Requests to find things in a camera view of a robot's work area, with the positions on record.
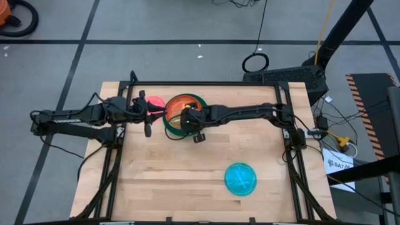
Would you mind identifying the teal transparent plastic plate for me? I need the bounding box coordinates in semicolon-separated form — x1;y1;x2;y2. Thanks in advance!
224;161;258;197

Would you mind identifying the black vacuum hose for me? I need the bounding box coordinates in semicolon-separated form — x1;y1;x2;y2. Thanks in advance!
0;0;39;38

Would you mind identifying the black mat striped border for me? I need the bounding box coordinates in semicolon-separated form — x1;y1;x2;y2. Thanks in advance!
345;72;400;160

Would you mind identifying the white paper sign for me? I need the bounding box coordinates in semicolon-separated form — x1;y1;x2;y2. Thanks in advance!
321;147;357;193

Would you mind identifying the white power strip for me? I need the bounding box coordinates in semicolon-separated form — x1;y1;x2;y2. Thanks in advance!
304;127;329;139

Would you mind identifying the black stand pole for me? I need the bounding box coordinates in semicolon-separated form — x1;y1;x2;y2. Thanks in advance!
301;0;375;71

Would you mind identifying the orange vacuum cleaner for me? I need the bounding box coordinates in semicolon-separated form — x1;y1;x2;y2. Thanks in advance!
0;0;12;28

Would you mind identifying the black coiled cable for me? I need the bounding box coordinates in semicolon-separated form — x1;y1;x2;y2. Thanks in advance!
241;0;270;74

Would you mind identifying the yellow plug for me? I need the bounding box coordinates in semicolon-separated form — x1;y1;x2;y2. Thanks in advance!
327;130;351;153

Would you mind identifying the green plastic plate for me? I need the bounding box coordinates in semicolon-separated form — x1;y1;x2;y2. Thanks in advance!
161;92;209;138

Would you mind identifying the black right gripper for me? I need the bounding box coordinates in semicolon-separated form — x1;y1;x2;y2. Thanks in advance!
180;102;209;144

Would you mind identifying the grey metal post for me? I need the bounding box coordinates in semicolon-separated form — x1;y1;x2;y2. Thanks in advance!
387;86;400;225

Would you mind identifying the black computer box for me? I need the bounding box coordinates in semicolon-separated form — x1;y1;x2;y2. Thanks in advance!
242;64;329;107

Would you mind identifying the black power adapter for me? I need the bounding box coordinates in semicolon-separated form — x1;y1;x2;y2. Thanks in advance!
316;115;329;131

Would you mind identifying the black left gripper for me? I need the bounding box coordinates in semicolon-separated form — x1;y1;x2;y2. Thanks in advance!
127;89;166;138

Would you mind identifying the pink transparent plastic plate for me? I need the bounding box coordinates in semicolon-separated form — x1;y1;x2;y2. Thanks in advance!
144;96;166;123

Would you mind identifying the yellow cable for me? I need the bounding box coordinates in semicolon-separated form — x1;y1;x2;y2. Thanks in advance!
314;0;336;66

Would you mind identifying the orange opaque plastic plate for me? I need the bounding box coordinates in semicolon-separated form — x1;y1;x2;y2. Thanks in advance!
164;95;204;131

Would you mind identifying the black diagonal beam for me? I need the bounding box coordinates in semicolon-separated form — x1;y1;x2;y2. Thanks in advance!
326;154;400;186

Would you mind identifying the black table frame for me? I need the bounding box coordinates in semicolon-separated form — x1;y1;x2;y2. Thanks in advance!
70;70;338;225

